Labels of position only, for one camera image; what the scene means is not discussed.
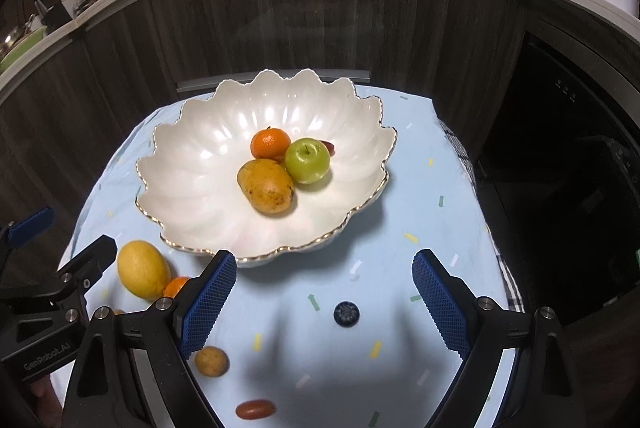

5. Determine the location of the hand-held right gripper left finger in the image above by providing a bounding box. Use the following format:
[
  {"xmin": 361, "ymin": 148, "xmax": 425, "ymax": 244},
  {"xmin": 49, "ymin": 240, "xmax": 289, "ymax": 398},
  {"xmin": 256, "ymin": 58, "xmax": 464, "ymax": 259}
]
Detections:
[{"xmin": 62, "ymin": 249, "xmax": 238, "ymax": 428}]

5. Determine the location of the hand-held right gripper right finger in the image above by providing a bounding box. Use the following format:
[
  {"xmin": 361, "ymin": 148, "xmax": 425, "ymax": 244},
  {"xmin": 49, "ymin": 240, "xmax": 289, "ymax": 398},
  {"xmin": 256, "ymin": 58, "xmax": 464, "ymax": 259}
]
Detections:
[{"xmin": 411, "ymin": 249, "xmax": 583, "ymax": 428}]

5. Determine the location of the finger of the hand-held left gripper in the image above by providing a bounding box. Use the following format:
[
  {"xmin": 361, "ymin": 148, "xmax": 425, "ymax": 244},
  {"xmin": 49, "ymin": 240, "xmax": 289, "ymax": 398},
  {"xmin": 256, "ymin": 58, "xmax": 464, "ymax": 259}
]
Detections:
[
  {"xmin": 0, "ymin": 207, "xmax": 55, "ymax": 259},
  {"xmin": 47, "ymin": 235, "xmax": 118, "ymax": 296}
]

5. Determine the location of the orange tangerine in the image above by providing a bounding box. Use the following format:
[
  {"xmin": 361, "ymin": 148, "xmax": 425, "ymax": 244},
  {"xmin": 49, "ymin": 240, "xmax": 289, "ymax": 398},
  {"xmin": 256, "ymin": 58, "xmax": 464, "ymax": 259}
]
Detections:
[
  {"xmin": 250, "ymin": 127, "xmax": 292, "ymax": 161},
  {"xmin": 162, "ymin": 276, "xmax": 193, "ymax": 300}
]

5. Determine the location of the yellow lemon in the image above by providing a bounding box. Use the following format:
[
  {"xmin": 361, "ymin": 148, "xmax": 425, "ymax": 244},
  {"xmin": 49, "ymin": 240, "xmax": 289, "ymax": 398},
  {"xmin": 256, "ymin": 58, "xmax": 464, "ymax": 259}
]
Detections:
[{"xmin": 116, "ymin": 240, "xmax": 172, "ymax": 300}]

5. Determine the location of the blueberry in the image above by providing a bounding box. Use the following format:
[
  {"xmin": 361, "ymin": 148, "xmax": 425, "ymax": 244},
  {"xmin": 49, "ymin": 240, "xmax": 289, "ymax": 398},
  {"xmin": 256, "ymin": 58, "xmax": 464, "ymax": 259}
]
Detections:
[{"xmin": 333, "ymin": 301, "xmax": 360, "ymax": 327}]

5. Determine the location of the white scalloped bowl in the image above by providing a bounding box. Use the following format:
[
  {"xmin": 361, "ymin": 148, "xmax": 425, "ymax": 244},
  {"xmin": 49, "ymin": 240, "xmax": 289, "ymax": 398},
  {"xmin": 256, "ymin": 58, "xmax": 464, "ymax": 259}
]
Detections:
[{"xmin": 135, "ymin": 68, "xmax": 398, "ymax": 268}]

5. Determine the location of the yellow mango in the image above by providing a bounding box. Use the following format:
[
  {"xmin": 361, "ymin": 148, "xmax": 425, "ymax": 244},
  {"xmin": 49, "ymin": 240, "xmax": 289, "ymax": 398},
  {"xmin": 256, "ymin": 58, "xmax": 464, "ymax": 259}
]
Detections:
[{"xmin": 236, "ymin": 158, "xmax": 296, "ymax": 215}]

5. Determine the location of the green apple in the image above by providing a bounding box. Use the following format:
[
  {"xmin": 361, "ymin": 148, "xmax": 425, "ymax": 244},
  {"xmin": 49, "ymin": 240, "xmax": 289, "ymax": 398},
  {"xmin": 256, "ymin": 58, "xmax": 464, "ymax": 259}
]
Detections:
[{"xmin": 284, "ymin": 137, "xmax": 332, "ymax": 185}]

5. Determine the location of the person's left hand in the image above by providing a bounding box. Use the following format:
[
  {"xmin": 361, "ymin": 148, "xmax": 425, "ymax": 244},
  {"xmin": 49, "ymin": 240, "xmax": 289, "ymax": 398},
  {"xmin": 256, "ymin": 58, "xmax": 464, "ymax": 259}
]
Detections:
[{"xmin": 27, "ymin": 375, "xmax": 68, "ymax": 428}]

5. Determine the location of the light blue patterned cloth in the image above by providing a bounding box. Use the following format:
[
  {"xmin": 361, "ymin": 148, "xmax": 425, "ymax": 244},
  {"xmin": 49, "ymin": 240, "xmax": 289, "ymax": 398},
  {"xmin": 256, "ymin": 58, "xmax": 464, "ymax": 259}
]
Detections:
[{"xmin": 50, "ymin": 85, "xmax": 518, "ymax": 428}]

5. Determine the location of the grey metal drawer handle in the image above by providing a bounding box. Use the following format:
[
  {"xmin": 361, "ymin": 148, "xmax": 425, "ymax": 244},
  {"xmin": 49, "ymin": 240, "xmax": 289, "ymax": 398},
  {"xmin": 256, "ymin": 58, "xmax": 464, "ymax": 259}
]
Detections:
[{"xmin": 177, "ymin": 70, "xmax": 371, "ymax": 93}]

